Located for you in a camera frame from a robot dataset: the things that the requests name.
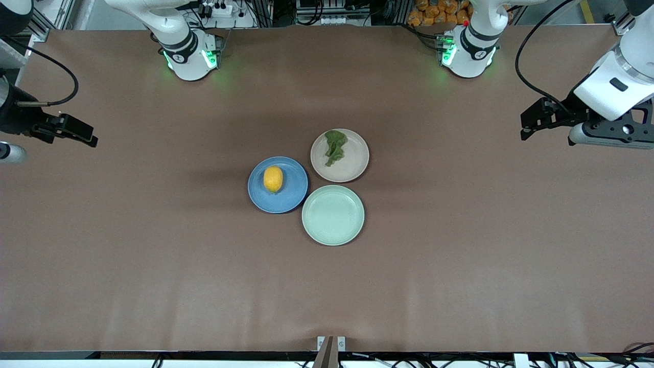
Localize pale green plate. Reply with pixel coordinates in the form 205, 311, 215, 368
301, 185, 365, 246

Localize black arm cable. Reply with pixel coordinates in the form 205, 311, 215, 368
515, 0, 577, 113
0, 35, 80, 107

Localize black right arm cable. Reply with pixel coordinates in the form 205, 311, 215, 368
0, 35, 80, 107

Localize green lettuce leaf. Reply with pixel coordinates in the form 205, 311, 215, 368
325, 130, 349, 167

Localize black table edge rail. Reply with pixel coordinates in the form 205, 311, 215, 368
0, 351, 654, 361

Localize orange snack bags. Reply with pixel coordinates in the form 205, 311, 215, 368
407, 0, 473, 27

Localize brown table cover sheet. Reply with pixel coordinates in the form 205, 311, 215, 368
0, 25, 654, 353

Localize aluminium frame profile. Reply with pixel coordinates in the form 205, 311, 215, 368
611, 0, 639, 37
23, 0, 53, 42

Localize yellow lemon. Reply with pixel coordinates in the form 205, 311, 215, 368
263, 166, 284, 194

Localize blue plate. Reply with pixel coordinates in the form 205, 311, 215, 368
248, 156, 309, 214

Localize red cable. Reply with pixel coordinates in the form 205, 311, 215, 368
621, 341, 654, 359

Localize beige pink plate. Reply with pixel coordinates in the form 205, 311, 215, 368
310, 128, 370, 183

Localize metal bracket with brown post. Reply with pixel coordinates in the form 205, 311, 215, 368
313, 335, 347, 368

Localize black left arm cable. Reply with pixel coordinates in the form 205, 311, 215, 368
515, 0, 577, 113

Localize white power strip with plugs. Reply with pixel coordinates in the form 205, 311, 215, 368
197, 0, 234, 19

